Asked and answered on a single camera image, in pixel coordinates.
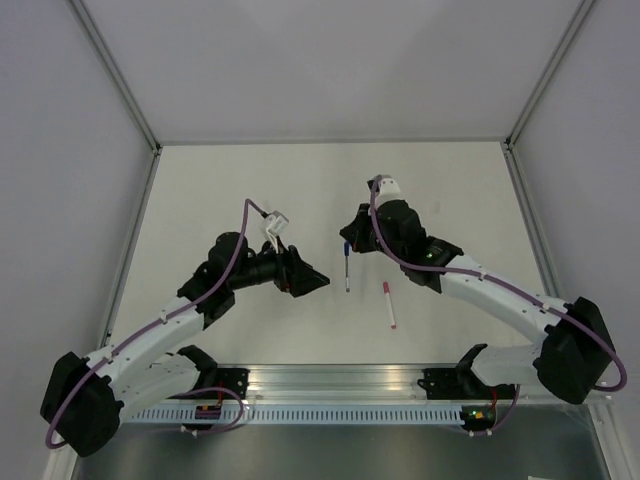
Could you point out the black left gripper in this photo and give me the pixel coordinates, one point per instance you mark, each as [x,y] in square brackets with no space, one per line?
[294,275]

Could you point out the white acrylic marker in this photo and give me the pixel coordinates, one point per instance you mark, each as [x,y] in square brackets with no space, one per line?
[390,310]

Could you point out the left aluminium frame post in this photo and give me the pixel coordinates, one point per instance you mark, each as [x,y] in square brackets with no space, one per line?
[99,45]

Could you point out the right aluminium frame post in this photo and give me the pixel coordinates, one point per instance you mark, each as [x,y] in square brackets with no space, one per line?
[577,21]

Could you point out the blue ballpoint pen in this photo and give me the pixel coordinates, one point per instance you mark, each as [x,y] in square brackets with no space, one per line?
[346,252]

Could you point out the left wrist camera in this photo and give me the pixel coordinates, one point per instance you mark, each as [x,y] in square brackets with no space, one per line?
[273,225]

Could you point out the aluminium frame post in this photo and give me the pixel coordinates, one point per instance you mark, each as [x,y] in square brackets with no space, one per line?
[99,45]
[577,21]

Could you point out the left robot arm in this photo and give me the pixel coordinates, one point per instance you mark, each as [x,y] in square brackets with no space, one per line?
[89,397]

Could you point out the white slotted cable duct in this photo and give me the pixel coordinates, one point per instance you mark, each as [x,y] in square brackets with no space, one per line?
[274,414]

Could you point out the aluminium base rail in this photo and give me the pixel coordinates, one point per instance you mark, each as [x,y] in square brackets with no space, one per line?
[338,383]

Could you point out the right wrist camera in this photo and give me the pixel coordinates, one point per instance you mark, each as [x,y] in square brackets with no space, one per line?
[385,188]

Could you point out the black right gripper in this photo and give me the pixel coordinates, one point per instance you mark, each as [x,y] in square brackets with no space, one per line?
[355,232]

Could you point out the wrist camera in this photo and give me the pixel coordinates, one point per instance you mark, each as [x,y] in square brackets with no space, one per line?
[273,225]
[385,188]

